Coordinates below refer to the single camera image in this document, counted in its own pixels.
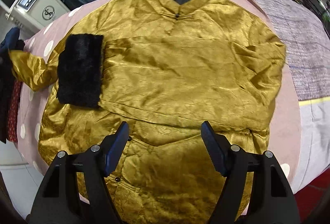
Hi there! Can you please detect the golden satin jacket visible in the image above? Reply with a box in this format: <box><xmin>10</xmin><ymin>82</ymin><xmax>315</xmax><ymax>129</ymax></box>
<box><xmin>8</xmin><ymin>0</ymin><xmax>287</xmax><ymax>224</ymax></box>

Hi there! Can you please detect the pink polka dot bedsheet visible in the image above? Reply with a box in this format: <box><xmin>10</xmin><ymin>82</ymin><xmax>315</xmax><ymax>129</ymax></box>
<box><xmin>16</xmin><ymin>0</ymin><xmax>302</xmax><ymax>214</ymax></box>

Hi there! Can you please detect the red patterned folded garment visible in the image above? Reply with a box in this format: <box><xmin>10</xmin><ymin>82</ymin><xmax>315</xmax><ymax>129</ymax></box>
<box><xmin>7</xmin><ymin>81</ymin><xmax>22</xmax><ymax>143</ymax></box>

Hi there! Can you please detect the purple striped blanket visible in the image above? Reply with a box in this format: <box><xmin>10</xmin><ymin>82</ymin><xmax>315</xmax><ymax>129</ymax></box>
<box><xmin>224</xmin><ymin>0</ymin><xmax>330</xmax><ymax>101</ymax></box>

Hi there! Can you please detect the navy blue folded garment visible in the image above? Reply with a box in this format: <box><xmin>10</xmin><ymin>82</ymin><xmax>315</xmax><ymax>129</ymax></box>
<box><xmin>0</xmin><ymin>27</ymin><xmax>25</xmax><ymax>54</ymax></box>

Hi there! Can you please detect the white bedside appliance box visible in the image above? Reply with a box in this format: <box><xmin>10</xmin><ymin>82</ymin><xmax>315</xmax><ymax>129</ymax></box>
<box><xmin>1</xmin><ymin>0</ymin><xmax>69</xmax><ymax>34</ymax></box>

